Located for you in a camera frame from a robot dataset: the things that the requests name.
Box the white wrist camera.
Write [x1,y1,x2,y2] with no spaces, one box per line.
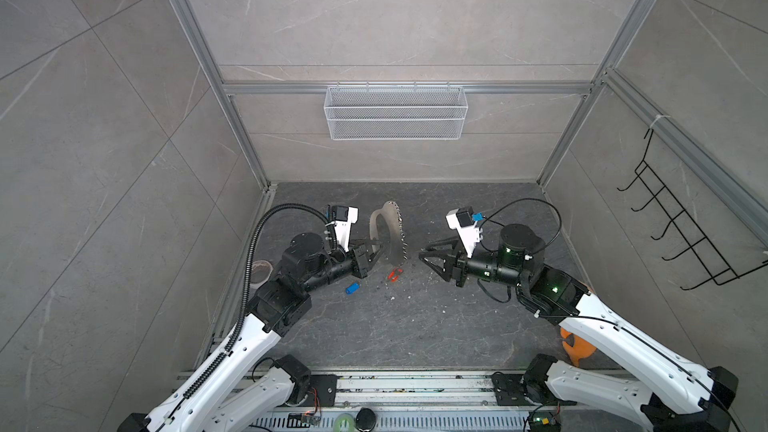
[327,205,359,252]
[446,206,482,258]

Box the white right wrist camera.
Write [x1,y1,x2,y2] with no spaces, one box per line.
[446,206,482,258]

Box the black wire hook rack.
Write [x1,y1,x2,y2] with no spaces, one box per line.
[616,129,767,291]

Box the orange round toy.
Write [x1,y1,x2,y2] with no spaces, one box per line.
[560,328,597,367]

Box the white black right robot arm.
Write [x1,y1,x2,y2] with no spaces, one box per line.
[419,224,738,431]

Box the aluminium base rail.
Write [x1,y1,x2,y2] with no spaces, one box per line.
[173,368,655,432]

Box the black camera cable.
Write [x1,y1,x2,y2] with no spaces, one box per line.
[479,196,563,253]

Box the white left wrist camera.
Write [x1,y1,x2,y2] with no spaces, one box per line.
[327,205,359,252]

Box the white tape roll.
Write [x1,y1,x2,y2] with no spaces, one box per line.
[249,260,274,290]

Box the red plastic key tag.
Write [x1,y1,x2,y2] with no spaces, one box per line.
[387,268,403,283]

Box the white wire mesh basket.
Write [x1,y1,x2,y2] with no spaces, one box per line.
[323,85,469,141]

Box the black corrugated cable conduit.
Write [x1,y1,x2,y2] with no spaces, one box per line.
[179,202,331,403]

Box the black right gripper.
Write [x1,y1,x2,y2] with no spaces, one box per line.
[420,234,529,291]

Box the blue plastic key tag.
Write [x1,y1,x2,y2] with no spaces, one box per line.
[345,283,360,295]

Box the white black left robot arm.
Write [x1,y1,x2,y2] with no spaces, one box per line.
[118,233,388,431]

